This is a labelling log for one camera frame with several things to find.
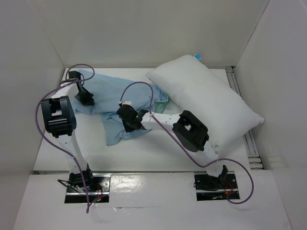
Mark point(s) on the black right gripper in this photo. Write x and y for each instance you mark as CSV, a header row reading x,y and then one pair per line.
x,y
128,124

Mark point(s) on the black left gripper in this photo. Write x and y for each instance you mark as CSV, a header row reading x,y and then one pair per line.
x,y
88,100

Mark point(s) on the light blue pillowcase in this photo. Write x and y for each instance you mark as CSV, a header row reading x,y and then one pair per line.
x,y
107,92

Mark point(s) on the white pillow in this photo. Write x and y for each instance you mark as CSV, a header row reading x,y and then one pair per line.
x,y
193,87

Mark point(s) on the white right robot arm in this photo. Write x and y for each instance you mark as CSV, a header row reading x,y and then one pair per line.
x,y
185,129

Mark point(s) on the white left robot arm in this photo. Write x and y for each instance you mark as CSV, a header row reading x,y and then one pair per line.
x,y
60,120

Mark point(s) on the blue pillow tag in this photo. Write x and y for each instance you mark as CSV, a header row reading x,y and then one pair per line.
x,y
198,57

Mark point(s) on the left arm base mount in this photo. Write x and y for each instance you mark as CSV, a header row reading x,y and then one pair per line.
x,y
98,192

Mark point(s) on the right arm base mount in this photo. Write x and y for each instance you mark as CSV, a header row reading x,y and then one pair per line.
x,y
209,188

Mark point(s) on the aluminium rail frame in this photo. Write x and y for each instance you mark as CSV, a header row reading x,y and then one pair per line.
x,y
248,119

